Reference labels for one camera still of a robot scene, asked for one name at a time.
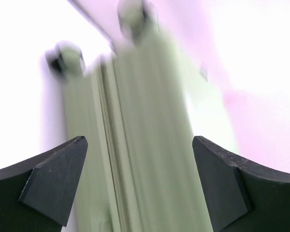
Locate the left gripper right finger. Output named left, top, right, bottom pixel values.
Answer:
left=192, top=136, right=290, bottom=232

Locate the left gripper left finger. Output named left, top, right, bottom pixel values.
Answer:
left=0, top=136, right=88, bottom=232

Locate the green hard-shell suitcase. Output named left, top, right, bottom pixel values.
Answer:
left=47, top=0, right=237, bottom=232

